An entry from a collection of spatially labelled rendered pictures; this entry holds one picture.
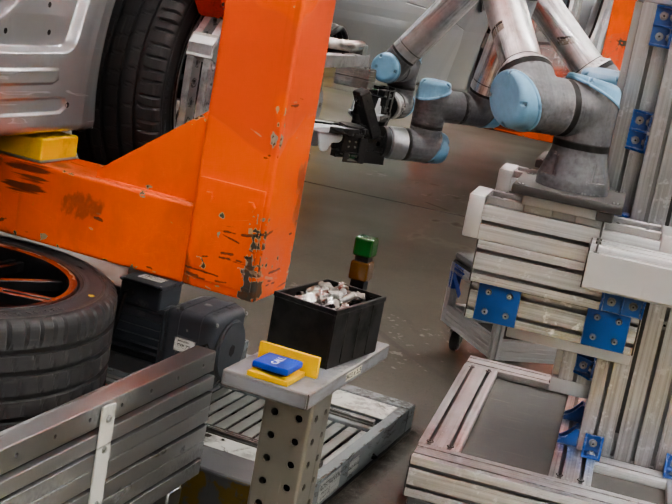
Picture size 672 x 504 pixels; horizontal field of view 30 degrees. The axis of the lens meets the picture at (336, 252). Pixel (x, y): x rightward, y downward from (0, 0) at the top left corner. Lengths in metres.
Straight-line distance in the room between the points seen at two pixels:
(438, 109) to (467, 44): 2.76
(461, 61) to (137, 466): 3.59
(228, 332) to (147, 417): 0.46
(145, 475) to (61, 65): 0.85
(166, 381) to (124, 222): 0.36
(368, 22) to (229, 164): 3.08
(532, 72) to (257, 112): 0.55
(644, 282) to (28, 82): 1.26
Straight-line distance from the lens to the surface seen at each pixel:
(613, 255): 2.50
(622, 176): 2.84
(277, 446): 2.39
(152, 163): 2.51
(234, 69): 2.40
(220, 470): 2.64
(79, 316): 2.26
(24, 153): 2.66
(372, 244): 2.51
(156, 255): 2.51
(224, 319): 2.74
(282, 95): 2.35
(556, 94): 2.52
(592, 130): 2.58
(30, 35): 2.57
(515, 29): 2.60
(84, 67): 2.71
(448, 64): 5.60
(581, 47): 3.23
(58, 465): 2.11
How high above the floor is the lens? 1.16
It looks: 12 degrees down
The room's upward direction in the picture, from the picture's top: 10 degrees clockwise
